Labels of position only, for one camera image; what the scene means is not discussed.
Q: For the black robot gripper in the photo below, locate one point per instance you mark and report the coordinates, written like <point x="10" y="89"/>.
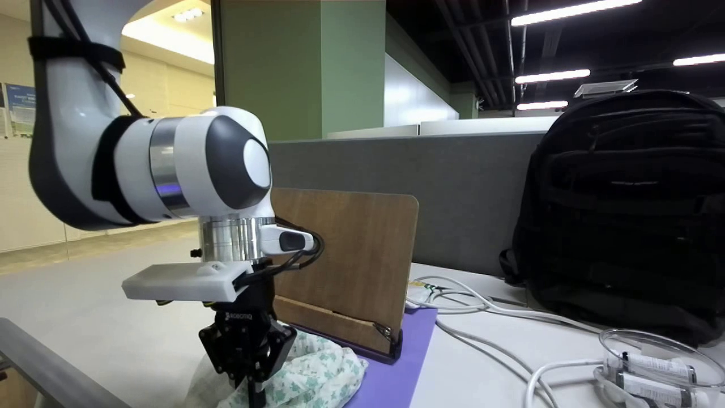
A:
<point x="245" y="340"/>

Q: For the white green patterned cloth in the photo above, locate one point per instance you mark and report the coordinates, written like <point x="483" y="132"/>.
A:
<point x="318" y="373"/>

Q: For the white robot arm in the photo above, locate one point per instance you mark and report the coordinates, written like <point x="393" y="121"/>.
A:
<point x="96" y="162"/>

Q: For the purple mat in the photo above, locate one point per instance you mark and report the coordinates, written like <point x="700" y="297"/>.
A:
<point x="393" y="383"/>

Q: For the wooden book stand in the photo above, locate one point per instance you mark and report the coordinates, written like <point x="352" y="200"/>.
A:
<point x="356" y="288"/>

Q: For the grey desk partition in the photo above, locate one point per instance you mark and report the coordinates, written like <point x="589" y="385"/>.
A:
<point x="467" y="187"/>

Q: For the green pillar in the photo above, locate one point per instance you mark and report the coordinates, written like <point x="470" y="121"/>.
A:
<point x="304" y="67"/>

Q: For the black backpack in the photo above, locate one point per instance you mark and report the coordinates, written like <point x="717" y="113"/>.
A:
<point x="620" y="216"/>

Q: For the white power adapter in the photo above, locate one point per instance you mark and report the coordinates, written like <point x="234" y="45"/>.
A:
<point x="649" y="382"/>

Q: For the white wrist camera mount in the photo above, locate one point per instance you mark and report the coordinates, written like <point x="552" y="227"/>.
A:
<point x="186" y="282"/>

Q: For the blue wall poster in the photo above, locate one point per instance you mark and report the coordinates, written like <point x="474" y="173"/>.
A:
<point x="21" y="108"/>

